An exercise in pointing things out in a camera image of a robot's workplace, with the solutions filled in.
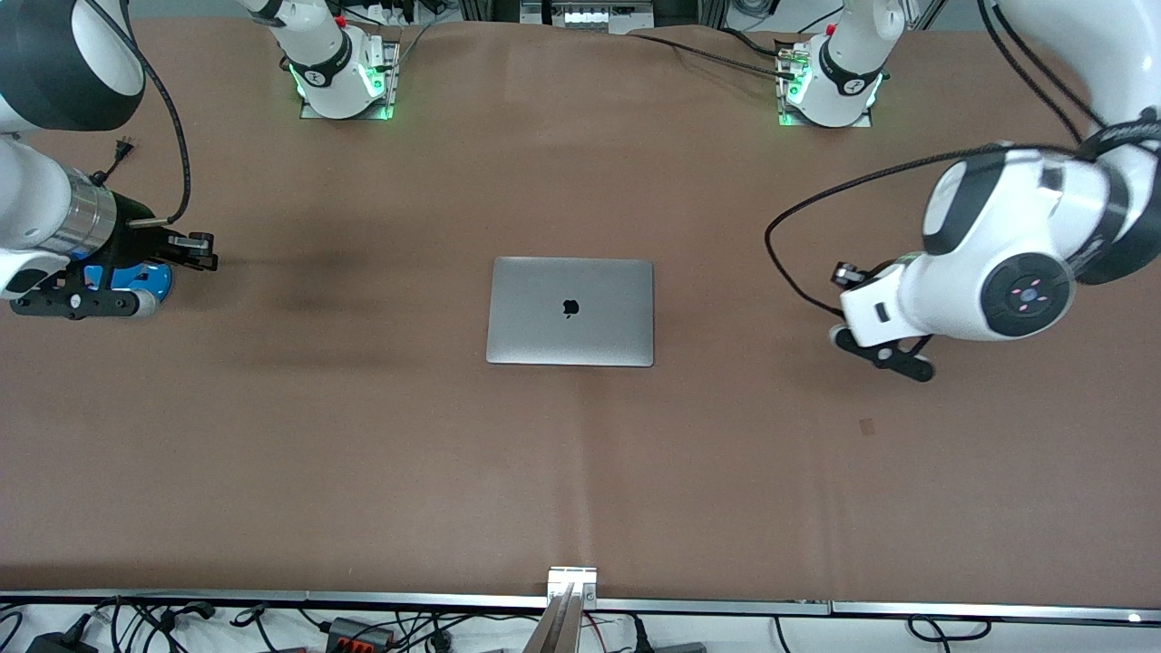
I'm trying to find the silver grey laptop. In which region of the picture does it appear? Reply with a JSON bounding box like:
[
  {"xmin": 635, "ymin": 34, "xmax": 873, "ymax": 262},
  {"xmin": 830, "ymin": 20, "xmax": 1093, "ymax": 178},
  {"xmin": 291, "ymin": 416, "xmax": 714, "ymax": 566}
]
[{"xmin": 485, "ymin": 257, "xmax": 656, "ymax": 368}]

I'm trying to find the blue desk lamp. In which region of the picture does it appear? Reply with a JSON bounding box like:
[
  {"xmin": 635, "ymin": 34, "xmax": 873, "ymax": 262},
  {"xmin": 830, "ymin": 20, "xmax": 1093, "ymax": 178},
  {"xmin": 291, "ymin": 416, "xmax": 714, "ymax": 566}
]
[{"xmin": 80, "ymin": 261, "xmax": 173, "ymax": 302}]

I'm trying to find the brown table cover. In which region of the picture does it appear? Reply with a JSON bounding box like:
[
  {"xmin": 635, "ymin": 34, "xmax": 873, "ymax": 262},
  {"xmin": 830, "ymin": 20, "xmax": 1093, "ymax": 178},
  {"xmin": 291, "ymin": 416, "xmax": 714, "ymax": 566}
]
[{"xmin": 0, "ymin": 18, "xmax": 1161, "ymax": 609}]

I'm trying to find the white power strip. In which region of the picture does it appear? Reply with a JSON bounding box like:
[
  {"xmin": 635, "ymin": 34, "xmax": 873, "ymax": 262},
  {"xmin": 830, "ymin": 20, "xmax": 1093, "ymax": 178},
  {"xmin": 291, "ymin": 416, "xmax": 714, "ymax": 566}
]
[{"xmin": 549, "ymin": 0, "xmax": 640, "ymax": 33}]

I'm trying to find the black orange connector box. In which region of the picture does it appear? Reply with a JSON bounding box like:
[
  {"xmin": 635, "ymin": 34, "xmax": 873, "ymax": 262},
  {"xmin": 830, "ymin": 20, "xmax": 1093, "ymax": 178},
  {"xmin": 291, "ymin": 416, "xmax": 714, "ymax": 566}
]
[{"xmin": 325, "ymin": 617, "xmax": 397, "ymax": 650}]

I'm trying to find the aluminium profile bar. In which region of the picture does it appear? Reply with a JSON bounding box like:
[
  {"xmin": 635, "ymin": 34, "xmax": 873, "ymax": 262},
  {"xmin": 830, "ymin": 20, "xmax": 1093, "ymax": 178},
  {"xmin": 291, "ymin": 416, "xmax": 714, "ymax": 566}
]
[{"xmin": 522, "ymin": 566, "xmax": 600, "ymax": 653}]

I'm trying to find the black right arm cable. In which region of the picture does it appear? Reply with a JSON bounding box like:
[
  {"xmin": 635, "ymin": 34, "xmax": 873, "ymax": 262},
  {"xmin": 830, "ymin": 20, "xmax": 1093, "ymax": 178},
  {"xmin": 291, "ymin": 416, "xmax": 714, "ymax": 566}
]
[{"xmin": 118, "ymin": 0, "xmax": 193, "ymax": 228}]

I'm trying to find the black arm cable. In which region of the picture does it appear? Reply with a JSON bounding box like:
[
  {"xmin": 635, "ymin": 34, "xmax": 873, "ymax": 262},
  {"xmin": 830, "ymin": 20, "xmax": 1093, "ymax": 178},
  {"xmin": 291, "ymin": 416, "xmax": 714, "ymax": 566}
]
[
  {"xmin": 118, "ymin": 0, "xmax": 193, "ymax": 228},
  {"xmin": 765, "ymin": 0, "xmax": 1112, "ymax": 318}
]

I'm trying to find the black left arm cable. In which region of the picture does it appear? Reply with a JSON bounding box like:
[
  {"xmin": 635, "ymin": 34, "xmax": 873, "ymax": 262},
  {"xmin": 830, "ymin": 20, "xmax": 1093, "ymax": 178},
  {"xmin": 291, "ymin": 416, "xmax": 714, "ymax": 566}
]
[{"xmin": 765, "ymin": 0, "xmax": 1112, "ymax": 318}]

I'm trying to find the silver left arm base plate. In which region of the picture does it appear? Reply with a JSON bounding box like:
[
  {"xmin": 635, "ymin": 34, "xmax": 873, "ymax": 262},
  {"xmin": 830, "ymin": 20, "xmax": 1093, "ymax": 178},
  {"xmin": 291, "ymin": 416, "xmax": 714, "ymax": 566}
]
[{"xmin": 776, "ymin": 36, "xmax": 874, "ymax": 129}]

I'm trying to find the black base cable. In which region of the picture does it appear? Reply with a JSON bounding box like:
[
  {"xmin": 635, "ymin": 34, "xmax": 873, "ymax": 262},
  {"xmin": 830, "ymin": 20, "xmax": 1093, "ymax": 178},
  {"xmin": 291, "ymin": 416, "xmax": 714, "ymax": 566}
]
[{"xmin": 628, "ymin": 27, "xmax": 804, "ymax": 83}]

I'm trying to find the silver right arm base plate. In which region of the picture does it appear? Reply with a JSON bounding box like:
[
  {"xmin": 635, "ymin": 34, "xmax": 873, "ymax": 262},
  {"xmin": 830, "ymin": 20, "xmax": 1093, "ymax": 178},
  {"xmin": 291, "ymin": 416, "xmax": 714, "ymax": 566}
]
[{"xmin": 299, "ymin": 41, "xmax": 401, "ymax": 122}]

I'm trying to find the aluminium table edge rail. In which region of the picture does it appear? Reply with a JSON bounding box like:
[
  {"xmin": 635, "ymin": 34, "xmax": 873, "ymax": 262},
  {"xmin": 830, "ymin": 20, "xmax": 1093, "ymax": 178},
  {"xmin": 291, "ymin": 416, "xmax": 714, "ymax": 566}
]
[{"xmin": 0, "ymin": 590, "xmax": 1161, "ymax": 627}]

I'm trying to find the black floor cable bundle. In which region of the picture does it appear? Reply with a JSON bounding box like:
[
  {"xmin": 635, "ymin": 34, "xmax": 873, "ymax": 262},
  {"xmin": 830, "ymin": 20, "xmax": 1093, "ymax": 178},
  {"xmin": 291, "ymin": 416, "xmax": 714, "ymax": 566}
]
[{"xmin": 86, "ymin": 596, "xmax": 219, "ymax": 653}]

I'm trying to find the black looped floor cable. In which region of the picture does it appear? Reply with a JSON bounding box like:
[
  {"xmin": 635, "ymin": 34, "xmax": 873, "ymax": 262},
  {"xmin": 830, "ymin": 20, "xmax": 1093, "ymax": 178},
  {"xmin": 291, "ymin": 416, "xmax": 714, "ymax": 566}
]
[{"xmin": 907, "ymin": 615, "xmax": 994, "ymax": 647}]

